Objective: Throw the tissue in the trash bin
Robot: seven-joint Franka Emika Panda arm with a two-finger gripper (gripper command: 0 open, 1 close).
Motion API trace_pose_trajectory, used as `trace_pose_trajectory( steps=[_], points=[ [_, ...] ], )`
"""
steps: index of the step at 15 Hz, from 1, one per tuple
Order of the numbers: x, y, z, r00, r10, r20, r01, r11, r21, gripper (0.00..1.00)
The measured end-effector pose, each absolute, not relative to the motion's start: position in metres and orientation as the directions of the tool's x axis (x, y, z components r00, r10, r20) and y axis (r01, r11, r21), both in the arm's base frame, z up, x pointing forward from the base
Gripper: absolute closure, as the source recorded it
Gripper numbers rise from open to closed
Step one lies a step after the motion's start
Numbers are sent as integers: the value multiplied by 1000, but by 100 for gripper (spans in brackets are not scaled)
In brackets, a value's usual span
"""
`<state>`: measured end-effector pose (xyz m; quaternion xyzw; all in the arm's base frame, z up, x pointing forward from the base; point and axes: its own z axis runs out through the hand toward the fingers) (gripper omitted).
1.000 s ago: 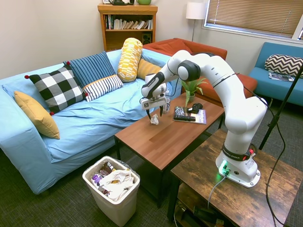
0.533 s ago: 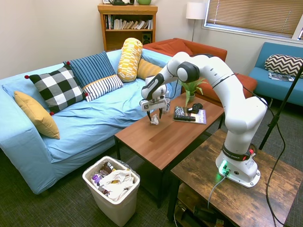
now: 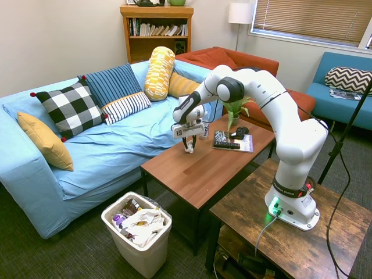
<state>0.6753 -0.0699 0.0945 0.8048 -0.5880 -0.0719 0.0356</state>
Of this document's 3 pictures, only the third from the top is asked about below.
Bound rustic wooden side table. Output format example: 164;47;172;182
205;158;372;279

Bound grey magazine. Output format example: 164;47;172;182
329;88;363;101

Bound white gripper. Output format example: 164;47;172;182
170;121;205;152

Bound orange sofa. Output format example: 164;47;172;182
174;46;317;141

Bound mustard yellow cushion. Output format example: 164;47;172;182
16;111;74;172

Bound white plastic trash bin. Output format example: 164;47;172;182
101;191;173;279

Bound white shade floor lamp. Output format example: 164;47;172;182
228;2;253;52

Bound black tripod stand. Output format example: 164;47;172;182
317;48;372;185

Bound small potted fern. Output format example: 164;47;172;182
218;95;256;133

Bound wooden coffee table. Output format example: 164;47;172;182
140;113;278;256

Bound white crumpled plastic bag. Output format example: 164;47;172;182
123;207;166;245

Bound black hanging cable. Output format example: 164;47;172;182
287;90;354;279

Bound yellow white patterned bolster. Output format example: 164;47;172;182
143;46;176;102

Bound black white shelf ornament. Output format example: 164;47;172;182
135;0;164;8

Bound light blue sofa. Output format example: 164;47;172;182
0;60;224;239

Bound wooden bookshelf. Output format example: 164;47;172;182
119;4;195;65

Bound black game controller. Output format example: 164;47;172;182
230;126;250;139

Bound purple cover magazine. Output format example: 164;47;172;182
212;134;255;154

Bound teal blue sofa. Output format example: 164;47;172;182
305;51;372;131

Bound brown snack wrapper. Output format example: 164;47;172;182
121;199;144;217

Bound black white checkered cushion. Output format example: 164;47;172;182
30;78;109;142

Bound orange yellow striped cushion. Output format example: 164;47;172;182
167;71;202;99

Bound blue striped cushion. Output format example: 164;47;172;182
77;63;143;109

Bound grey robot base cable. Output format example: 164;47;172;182
255;215;280;258

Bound black patterned book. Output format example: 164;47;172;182
213;130;241;151

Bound black power adapter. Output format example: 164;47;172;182
237;253;267;274

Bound black white chevron bolster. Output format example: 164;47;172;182
324;66;372;97

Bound brown window blinds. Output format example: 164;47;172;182
251;0;372;49

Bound purple snack wrapper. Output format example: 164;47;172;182
112;213;129;230

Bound white navy striped cushion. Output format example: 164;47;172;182
101;91;152;126

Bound row of paperback books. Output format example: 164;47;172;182
128;17;188;37

